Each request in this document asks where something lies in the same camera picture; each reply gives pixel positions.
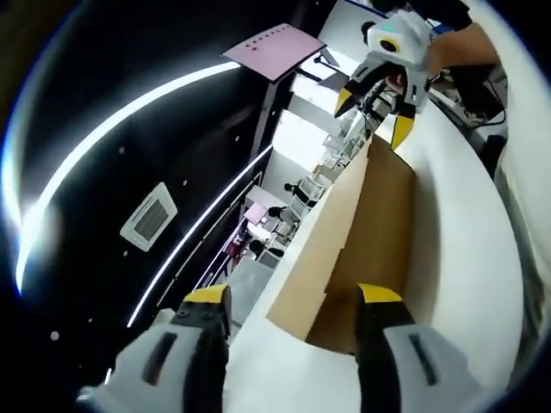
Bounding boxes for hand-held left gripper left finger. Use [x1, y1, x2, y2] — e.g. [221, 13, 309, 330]
[77, 283, 233, 413]

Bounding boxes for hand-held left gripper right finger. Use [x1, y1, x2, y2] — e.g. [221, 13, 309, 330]
[355, 282, 487, 413]

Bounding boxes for brown cardboard shoe box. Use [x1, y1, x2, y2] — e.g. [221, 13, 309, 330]
[265, 136, 418, 358]

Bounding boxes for large pink screen monitor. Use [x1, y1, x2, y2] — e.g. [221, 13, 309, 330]
[222, 24, 328, 83]

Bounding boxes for black monitor stand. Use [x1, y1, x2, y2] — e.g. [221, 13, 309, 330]
[257, 79, 298, 151]

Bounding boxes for thin ceiling light strip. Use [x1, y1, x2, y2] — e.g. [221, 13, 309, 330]
[127, 152, 276, 329]

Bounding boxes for operator in white shirt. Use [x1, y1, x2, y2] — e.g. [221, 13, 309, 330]
[468, 0, 551, 332]

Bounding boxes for white office chair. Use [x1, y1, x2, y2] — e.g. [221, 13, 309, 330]
[296, 178, 328, 207]

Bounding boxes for white ceiling air vent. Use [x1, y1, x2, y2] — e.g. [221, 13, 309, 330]
[119, 182, 179, 253]

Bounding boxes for long curved ceiling light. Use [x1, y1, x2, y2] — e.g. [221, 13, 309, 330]
[10, 59, 242, 299]

